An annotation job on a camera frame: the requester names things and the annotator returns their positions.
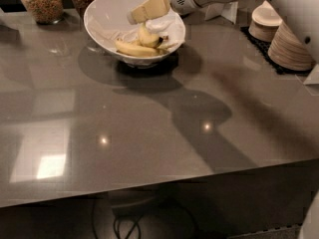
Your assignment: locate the upright yellow banana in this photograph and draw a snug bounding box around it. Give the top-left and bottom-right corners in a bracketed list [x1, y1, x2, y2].
[138, 23, 163, 48]

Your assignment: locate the white ceramic bowl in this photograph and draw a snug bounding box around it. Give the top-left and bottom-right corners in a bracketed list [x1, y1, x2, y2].
[84, 0, 185, 68]

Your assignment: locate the lying yellow banana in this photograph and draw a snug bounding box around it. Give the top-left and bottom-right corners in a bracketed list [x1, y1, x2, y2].
[115, 40, 167, 58]

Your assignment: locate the white folded sign card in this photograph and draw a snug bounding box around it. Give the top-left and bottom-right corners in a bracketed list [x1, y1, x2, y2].
[204, 2, 238, 24]

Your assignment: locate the rear stack of paper bowls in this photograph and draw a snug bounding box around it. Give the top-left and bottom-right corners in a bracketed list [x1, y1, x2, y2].
[248, 1, 282, 42]

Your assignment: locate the black rubber mat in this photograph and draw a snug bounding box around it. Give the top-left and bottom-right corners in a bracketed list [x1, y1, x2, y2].
[240, 26, 310, 75]

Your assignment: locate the left glass cereal jar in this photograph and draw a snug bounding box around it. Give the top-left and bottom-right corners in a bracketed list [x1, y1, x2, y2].
[21, 0, 64, 24]

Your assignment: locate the black cable under table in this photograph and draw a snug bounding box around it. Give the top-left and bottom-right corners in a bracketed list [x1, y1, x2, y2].
[91, 192, 200, 239]

